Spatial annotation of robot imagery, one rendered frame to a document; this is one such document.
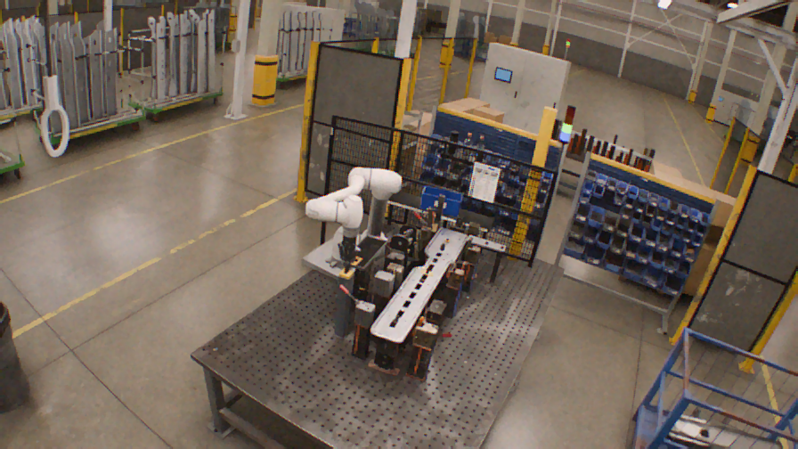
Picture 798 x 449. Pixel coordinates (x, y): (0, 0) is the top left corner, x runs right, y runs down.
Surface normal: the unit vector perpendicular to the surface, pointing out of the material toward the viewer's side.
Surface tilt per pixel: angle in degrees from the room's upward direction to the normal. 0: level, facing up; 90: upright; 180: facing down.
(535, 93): 90
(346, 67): 89
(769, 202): 90
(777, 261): 91
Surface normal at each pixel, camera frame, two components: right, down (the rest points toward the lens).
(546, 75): -0.47, 0.34
